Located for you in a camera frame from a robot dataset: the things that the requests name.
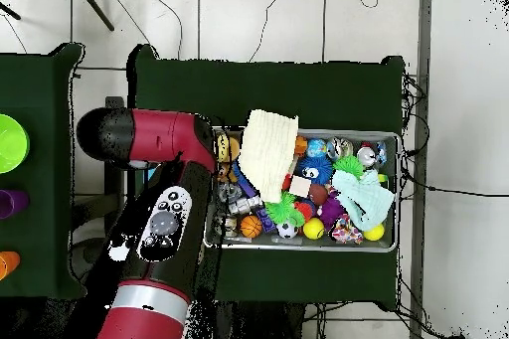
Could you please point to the cream waffle cloth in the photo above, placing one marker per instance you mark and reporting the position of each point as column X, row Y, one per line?
column 266, row 152

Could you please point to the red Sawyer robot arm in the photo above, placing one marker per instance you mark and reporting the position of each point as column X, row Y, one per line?
column 159, row 136

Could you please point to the shallow mesh bin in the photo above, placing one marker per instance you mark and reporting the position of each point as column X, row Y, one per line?
column 278, row 244

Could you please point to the yellow plush duck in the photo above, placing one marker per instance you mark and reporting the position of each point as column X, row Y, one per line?
column 228, row 148

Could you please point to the orange basketball toy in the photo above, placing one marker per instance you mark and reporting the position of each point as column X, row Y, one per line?
column 251, row 226

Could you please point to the globe print ball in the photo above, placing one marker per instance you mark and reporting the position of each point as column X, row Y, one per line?
column 316, row 148

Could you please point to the blue spiky ball with eyes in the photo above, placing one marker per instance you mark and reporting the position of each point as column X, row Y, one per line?
column 322, row 164

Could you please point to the small soccer ball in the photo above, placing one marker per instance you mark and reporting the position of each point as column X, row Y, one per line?
column 287, row 230

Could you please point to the yellow ball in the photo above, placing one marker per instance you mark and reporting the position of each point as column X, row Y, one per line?
column 314, row 229

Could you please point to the green spiky ball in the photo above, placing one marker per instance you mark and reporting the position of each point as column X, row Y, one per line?
column 349, row 164

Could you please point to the colourful patterned cloth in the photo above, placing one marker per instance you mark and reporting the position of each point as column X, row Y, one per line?
column 346, row 231

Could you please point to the mint waffle cloth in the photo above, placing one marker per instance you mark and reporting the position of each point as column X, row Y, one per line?
column 366, row 200

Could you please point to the black upright panel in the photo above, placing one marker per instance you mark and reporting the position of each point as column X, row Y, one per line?
column 113, row 184

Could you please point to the grey rounded stand base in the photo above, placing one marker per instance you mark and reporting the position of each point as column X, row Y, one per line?
column 81, row 253

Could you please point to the black tripod leg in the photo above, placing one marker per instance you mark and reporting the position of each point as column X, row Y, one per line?
column 10, row 11
column 95, row 7

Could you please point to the dark green side table cloth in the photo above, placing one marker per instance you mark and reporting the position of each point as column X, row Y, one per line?
column 35, row 76

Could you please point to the lime green bowl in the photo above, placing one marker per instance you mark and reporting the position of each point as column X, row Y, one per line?
column 12, row 144

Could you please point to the purple cup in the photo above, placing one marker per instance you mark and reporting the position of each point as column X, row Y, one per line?
column 12, row 203

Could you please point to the orange cup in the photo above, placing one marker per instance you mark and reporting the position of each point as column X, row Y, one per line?
column 8, row 265

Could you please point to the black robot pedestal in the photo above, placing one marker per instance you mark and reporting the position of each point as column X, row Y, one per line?
column 258, row 323

